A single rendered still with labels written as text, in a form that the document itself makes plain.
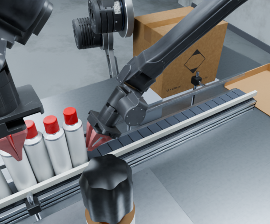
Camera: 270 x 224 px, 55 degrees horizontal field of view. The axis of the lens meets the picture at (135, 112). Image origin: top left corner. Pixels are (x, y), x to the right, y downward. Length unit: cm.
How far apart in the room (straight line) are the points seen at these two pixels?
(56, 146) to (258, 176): 61
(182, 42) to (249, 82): 75
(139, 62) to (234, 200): 47
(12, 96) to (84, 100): 79
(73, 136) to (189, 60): 59
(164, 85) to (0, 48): 85
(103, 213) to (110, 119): 34
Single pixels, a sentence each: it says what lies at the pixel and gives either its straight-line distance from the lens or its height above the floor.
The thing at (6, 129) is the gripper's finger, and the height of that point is 127.
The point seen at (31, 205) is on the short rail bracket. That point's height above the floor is 92.
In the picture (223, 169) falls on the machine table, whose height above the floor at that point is 83.
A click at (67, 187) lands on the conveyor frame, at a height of 88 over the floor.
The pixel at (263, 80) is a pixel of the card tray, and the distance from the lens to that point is 137.
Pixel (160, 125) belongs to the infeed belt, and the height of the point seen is 88.
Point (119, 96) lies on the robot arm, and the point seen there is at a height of 109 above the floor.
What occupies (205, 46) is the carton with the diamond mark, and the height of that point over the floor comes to 104.
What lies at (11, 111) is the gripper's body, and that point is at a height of 129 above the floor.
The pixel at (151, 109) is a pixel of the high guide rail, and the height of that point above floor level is 96.
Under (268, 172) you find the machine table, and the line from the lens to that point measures 93.
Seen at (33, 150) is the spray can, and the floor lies 102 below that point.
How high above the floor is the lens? 149
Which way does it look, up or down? 39 degrees down
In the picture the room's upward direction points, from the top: straight up
